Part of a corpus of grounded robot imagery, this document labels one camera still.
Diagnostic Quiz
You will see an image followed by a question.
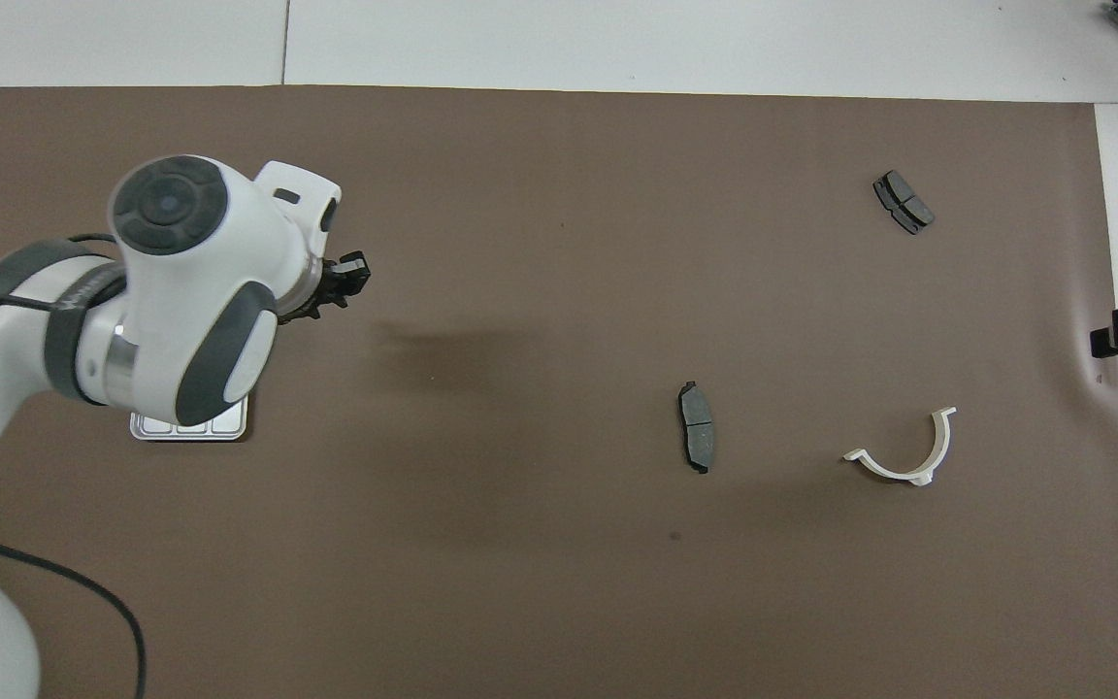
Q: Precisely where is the dark grey brake pad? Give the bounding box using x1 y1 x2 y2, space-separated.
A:
872 170 936 236
677 380 718 475

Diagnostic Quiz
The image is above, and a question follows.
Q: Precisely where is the silver metal compartment tray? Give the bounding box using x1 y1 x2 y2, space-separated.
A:
129 393 251 444

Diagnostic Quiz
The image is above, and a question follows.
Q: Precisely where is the brown paper table mat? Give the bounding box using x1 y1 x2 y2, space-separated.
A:
0 84 1118 699

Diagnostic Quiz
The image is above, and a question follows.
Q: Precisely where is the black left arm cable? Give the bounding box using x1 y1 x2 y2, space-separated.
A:
0 233 148 699

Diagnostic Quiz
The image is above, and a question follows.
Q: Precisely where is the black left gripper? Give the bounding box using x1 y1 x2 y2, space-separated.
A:
278 250 372 324

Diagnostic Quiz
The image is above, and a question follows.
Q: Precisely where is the white plastic half-ring clamp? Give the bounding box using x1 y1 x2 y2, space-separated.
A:
842 406 958 486

